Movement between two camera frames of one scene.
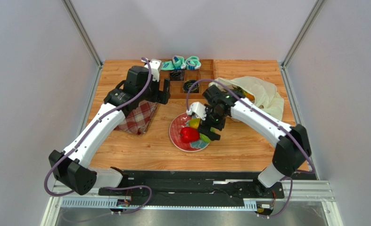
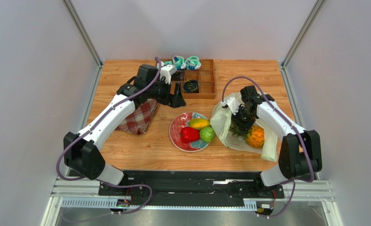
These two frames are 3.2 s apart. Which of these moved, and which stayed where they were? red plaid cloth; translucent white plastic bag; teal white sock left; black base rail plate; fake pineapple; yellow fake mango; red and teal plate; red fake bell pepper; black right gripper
Moved: translucent white plastic bag; black right gripper; fake pineapple
Stayed: red fake bell pepper; black base rail plate; red and teal plate; teal white sock left; yellow fake mango; red plaid cloth
